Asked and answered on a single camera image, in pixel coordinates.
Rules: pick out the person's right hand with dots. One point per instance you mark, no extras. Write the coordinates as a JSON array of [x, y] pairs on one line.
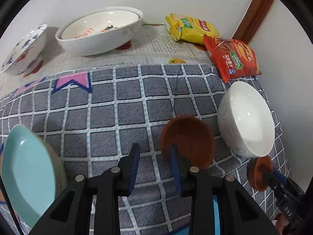
[[282, 224]]

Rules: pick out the large white outer bowl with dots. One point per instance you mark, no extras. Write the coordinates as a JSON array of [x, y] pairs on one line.
[[101, 31]]

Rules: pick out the brown wooden door frame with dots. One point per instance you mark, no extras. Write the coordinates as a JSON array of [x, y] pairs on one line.
[[252, 20]]

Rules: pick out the green square plate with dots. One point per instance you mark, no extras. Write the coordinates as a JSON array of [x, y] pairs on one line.
[[58, 167]]

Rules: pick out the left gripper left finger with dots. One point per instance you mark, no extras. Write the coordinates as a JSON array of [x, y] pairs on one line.
[[70, 213]]

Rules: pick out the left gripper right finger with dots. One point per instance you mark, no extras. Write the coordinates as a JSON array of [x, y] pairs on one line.
[[219, 205]]

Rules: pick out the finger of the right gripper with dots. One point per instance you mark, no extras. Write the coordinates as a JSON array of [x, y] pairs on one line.
[[280, 177], [270, 180]]

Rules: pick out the red chips bag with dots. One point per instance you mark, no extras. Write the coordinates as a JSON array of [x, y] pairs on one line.
[[233, 58]]

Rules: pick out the blue patterned white bowl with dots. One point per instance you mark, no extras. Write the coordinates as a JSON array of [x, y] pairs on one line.
[[26, 53]]

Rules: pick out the white ceramic bowl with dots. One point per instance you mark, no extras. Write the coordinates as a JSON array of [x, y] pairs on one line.
[[245, 121]]

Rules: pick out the yellow chips bag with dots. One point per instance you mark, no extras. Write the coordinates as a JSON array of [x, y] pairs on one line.
[[186, 28]]

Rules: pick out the teal square plate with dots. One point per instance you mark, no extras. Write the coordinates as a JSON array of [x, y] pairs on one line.
[[28, 172]]

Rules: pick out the brown clay bowl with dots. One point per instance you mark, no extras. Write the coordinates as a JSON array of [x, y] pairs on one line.
[[193, 138], [256, 170]]

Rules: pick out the grey checked tablecloth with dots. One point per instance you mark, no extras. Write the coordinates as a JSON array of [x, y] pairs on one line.
[[92, 119]]

